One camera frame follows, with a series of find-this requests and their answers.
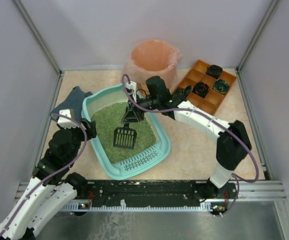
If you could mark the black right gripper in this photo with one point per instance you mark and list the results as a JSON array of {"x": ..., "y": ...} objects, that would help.
[{"x": 133, "y": 109}]

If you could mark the blue yellow rolled sock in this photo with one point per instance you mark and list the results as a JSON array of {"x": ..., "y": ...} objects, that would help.
[{"x": 221, "y": 86}]

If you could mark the dark green rolled sock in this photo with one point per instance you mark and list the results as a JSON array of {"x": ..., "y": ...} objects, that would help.
[{"x": 183, "y": 91}]

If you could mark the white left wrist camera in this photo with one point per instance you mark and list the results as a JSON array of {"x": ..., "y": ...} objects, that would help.
[{"x": 65, "y": 120}]

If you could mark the black slotted litter scoop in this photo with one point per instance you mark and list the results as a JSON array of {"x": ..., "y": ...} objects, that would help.
[{"x": 124, "y": 137}]

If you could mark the aluminium frame rail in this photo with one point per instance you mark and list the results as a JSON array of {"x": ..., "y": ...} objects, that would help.
[{"x": 261, "y": 190}]

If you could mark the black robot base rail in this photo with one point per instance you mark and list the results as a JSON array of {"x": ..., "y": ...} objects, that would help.
[{"x": 153, "y": 196}]

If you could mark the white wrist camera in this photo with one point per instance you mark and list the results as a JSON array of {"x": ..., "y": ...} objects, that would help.
[
  {"x": 131, "y": 88},
  {"x": 65, "y": 120}
]

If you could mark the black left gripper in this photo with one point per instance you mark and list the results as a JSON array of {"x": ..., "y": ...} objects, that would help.
[{"x": 91, "y": 129}]

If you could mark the green cat litter pellets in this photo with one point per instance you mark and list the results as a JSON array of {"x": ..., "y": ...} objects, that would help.
[{"x": 108, "y": 119}]

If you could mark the orange bin with plastic liner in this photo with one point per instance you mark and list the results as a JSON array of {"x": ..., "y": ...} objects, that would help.
[{"x": 153, "y": 57}]

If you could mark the folded dark grey cloth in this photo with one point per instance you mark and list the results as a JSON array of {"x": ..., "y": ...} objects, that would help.
[{"x": 74, "y": 101}]

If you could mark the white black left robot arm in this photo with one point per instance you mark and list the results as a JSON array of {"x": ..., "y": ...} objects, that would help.
[{"x": 51, "y": 187}]

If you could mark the teal plastic litter box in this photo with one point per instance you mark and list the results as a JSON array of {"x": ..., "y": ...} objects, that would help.
[{"x": 137, "y": 163}]

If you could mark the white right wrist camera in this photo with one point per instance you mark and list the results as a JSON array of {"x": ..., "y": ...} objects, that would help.
[{"x": 131, "y": 88}]

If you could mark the black orange rolled sock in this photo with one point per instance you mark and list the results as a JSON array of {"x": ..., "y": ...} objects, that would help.
[{"x": 201, "y": 89}]

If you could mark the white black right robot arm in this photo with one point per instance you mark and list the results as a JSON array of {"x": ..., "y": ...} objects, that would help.
[{"x": 231, "y": 138}]

